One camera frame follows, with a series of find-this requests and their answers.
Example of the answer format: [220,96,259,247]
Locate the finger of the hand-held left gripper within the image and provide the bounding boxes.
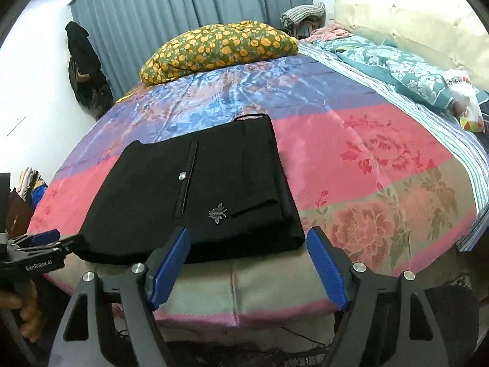
[15,234,87,258]
[8,229,62,250]

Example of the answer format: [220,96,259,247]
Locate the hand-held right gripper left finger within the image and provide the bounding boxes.
[50,226,192,367]

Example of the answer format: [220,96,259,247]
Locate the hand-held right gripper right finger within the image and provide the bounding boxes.
[306,226,446,367]

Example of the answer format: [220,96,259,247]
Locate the black pants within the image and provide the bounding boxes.
[74,113,306,265]

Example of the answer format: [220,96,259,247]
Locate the person's left hand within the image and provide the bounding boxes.
[0,281,42,343]

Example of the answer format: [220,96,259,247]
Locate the brown wooden cabinet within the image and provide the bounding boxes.
[6,189,35,239]

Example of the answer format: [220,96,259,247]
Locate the stack of folded clothes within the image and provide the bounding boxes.
[19,166,48,205]

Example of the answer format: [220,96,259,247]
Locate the floral satin bedspread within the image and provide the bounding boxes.
[28,51,478,327]

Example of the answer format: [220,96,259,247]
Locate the dark cloth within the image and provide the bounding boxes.
[424,285,482,367]

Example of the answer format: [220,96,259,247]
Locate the black hanging bags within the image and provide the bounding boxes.
[65,21,114,120]

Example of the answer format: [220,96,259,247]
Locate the striped bed sheet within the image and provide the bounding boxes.
[298,42,489,253]

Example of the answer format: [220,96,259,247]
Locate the teal floral blanket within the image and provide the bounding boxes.
[317,35,489,113]

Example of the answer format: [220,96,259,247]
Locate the white plastic bag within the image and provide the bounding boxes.
[445,69,486,132]

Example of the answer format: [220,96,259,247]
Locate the olive quilt with orange dots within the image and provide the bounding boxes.
[139,21,299,86]

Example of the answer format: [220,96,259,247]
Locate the pink cloth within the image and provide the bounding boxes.
[306,23,356,43]

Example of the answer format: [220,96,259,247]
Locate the grey-blue curtain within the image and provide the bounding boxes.
[69,0,310,102]

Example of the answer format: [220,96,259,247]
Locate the grey knit cloth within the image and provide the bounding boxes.
[281,2,326,31]

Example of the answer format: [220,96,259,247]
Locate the cream padded headboard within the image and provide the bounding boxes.
[334,0,489,92]

